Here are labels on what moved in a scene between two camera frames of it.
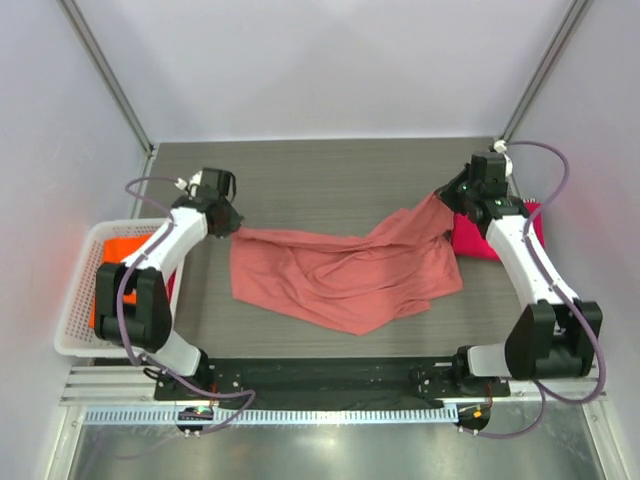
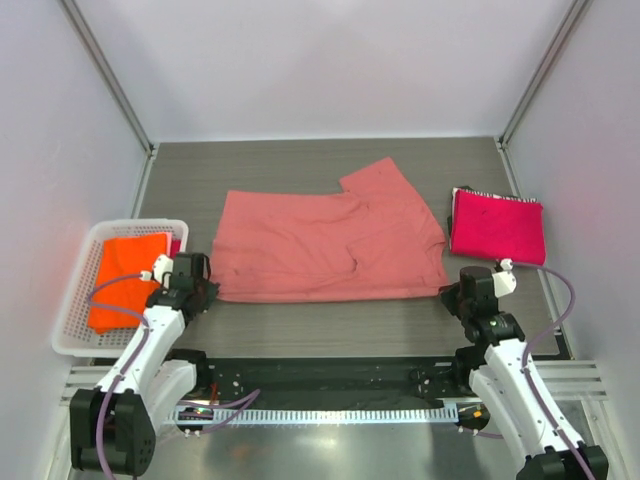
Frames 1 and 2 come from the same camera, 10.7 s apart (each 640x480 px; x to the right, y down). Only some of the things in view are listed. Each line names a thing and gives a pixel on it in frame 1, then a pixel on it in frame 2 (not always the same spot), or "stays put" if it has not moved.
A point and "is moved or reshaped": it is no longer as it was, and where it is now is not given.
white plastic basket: [74, 336] stays put
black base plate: [333, 379] stays put
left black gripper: [232, 225] -> [210, 293]
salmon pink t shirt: [351, 284] is moved or reshaped
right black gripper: [447, 193] -> [448, 293]
